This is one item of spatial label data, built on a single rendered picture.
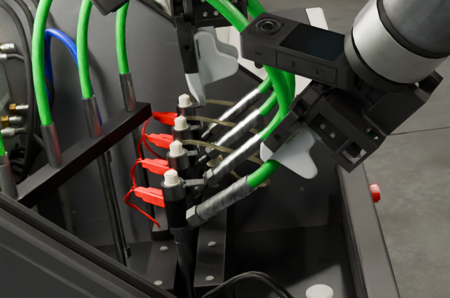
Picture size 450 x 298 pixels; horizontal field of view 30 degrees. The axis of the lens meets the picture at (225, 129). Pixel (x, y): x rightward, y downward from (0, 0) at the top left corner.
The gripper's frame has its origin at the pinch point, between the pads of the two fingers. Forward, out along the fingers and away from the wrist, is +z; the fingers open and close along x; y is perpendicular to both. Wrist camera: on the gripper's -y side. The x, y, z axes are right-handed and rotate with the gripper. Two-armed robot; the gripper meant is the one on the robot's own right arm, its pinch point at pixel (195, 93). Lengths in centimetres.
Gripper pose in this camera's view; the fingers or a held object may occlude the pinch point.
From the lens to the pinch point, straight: 97.0
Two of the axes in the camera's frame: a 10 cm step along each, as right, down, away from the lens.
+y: 9.9, -1.0, -0.7
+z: 1.2, 9.0, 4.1
